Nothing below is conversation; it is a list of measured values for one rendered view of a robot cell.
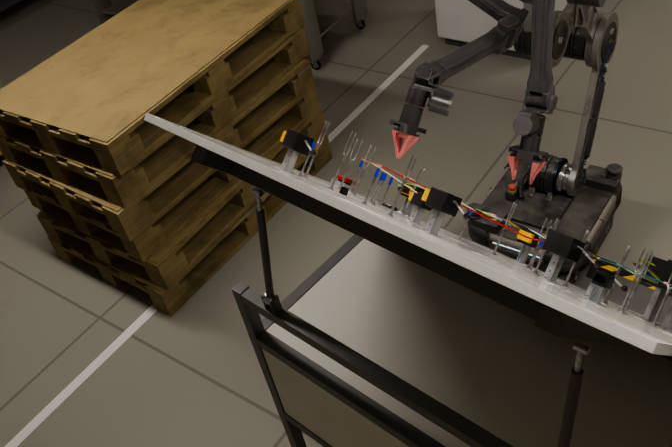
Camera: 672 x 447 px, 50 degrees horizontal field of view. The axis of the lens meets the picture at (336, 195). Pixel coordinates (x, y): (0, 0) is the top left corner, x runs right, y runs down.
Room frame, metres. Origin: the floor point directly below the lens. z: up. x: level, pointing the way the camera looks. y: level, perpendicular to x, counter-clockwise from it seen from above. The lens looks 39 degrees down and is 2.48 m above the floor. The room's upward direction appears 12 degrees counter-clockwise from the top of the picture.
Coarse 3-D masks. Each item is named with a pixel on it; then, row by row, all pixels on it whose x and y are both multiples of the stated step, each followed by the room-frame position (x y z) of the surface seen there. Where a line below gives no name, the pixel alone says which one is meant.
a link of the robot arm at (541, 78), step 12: (540, 0) 1.72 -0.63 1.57; (552, 0) 1.72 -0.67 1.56; (540, 12) 1.72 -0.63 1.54; (552, 12) 1.73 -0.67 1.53; (540, 24) 1.72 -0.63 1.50; (552, 24) 1.73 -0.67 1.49; (540, 36) 1.71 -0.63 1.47; (552, 36) 1.73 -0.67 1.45; (540, 48) 1.71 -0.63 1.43; (540, 60) 1.71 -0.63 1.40; (540, 72) 1.71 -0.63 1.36; (528, 84) 1.73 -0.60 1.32; (540, 84) 1.70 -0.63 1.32; (552, 84) 1.72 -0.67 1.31; (528, 96) 1.72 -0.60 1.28; (540, 96) 1.71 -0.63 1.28; (540, 108) 1.70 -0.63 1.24
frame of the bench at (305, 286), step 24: (360, 240) 1.79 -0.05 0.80; (264, 336) 1.47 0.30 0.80; (264, 360) 1.47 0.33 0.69; (288, 360) 1.36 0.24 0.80; (336, 384) 1.24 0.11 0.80; (360, 408) 1.15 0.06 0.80; (384, 408) 1.13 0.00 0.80; (288, 432) 1.48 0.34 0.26; (312, 432) 1.37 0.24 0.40; (408, 432) 1.05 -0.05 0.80
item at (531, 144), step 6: (522, 138) 1.68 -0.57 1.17; (528, 138) 1.67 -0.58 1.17; (534, 138) 1.66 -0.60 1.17; (540, 138) 1.67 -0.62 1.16; (522, 144) 1.67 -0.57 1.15; (528, 144) 1.66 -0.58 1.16; (534, 144) 1.65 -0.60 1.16; (510, 150) 1.68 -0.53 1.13; (516, 150) 1.67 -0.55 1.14; (522, 150) 1.66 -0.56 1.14; (528, 150) 1.65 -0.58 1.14; (534, 150) 1.65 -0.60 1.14; (534, 156) 1.63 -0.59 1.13; (540, 156) 1.62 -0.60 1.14; (546, 156) 1.64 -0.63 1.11
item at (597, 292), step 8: (600, 272) 0.92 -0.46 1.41; (592, 280) 0.91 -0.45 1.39; (600, 280) 0.91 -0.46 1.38; (608, 280) 0.90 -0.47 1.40; (592, 288) 0.91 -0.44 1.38; (600, 288) 0.91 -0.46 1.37; (608, 288) 0.90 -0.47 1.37; (584, 296) 0.91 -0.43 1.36; (592, 296) 0.90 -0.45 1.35; (600, 296) 0.89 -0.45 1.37; (600, 304) 0.89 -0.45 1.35
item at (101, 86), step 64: (192, 0) 3.64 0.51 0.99; (256, 0) 3.47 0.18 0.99; (64, 64) 3.22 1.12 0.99; (128, 64) 3.08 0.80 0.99; (192, 64) 2.94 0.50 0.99; (256, 64) 3.13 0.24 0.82; (0, 128) 2.96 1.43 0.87; (64, 128) 2.63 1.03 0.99; (128, 128) 2.53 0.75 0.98; (192, 128) 2.91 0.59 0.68; (256, 128) 3.05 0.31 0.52; (320, 128) 3.39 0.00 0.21; (64, 192) 2.69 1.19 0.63; (128, 192) 2.47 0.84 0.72; (192, 192) 2.90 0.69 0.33; (64, 256) 2.97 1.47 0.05; (128, 256) 2.55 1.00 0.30; (192, 256) 2.59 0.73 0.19
